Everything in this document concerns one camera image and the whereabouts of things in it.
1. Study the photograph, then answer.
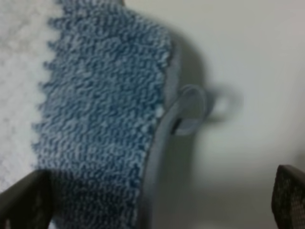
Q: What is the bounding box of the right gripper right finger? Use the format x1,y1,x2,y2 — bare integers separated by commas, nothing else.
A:
271,165,305,229

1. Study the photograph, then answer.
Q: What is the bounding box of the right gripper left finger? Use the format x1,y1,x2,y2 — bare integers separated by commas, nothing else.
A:
0,170,53,229

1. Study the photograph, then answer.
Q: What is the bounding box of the blue white striped towel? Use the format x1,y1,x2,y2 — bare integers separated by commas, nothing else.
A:
0,0,208,229

